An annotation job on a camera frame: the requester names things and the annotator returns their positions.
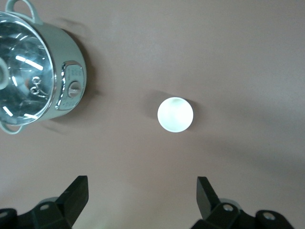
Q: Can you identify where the brown table cover mat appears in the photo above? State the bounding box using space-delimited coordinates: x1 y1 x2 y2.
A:
0 0 305 229

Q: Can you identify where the white IKEA cup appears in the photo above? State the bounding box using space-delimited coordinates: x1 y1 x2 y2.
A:
157 96 194 134

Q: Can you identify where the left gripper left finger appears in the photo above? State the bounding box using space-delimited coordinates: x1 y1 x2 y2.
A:
0 176 90 229

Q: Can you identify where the green electric cooking pot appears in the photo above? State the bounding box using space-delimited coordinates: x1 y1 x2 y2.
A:
0 0 86 135

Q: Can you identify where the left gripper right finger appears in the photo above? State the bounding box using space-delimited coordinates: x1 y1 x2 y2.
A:
190 176 296 229

